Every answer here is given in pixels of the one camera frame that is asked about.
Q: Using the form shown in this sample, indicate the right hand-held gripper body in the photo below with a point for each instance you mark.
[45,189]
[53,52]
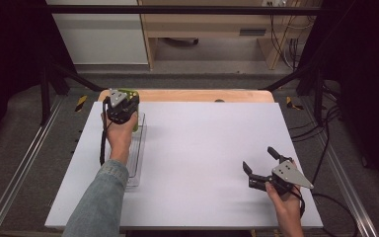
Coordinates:
[288,176]

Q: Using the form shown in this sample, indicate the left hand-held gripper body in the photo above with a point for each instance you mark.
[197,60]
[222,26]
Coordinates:
[121,107]

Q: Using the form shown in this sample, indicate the green phone case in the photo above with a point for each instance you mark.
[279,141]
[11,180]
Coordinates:
[133,98]

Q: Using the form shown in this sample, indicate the clear plastic tray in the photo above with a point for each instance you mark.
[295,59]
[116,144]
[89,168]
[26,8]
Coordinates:
[138,154]

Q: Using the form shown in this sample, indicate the person's left hand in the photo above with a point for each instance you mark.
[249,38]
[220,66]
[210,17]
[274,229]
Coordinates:
[121,135]

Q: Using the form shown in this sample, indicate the person's right hand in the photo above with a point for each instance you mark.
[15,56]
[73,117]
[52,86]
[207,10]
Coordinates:
[284,205]

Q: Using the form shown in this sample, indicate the yellow black hazard tape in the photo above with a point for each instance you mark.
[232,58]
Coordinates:
[292,103]
[81,103]

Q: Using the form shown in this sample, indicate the white board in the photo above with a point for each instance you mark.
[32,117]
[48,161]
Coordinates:
[194,171]

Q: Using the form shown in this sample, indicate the wooden table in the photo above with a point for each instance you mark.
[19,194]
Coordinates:
[190,95]

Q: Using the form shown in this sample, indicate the white cabinet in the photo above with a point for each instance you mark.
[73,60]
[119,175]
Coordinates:
[102,36]

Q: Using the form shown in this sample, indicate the dark chair base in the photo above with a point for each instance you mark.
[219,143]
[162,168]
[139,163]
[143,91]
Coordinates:
[181,41]

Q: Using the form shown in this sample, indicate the light wooden desk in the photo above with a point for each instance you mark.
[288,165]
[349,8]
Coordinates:
[210,23]

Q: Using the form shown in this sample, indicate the white power strip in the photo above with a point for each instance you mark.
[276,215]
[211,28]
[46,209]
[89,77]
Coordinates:
[274,3]

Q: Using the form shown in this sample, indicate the aluminium rail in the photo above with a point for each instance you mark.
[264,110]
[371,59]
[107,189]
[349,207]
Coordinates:
[345,184]
[23,164]

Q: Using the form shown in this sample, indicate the black frame strut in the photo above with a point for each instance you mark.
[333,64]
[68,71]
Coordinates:
[69,77]
[296,77]

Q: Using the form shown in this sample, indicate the black horizontal frame bar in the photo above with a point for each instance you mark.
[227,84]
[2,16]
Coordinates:
[177,10]

